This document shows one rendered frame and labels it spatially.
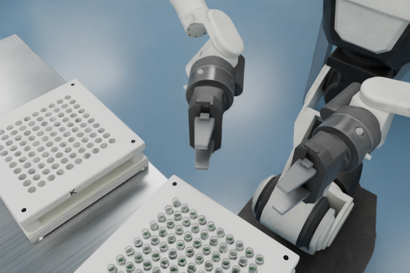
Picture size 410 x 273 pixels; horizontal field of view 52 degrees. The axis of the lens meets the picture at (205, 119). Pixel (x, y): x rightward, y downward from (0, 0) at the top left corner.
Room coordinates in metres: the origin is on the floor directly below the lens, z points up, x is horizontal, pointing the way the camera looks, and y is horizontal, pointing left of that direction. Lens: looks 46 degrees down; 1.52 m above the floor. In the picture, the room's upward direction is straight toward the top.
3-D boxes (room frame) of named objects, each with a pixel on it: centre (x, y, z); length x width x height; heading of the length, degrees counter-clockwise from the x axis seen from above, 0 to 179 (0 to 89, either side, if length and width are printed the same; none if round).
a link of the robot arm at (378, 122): (0.51, -0.27, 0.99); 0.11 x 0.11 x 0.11; 44
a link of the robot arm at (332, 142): (0.42, -0.20, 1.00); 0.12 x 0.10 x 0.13; 134
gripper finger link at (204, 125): (0.45, 0.00, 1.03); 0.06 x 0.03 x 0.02; 174
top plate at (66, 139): (0.51, 0.28, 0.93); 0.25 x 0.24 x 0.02; 43
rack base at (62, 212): (0.51, 0.28, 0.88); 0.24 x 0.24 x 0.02; 43
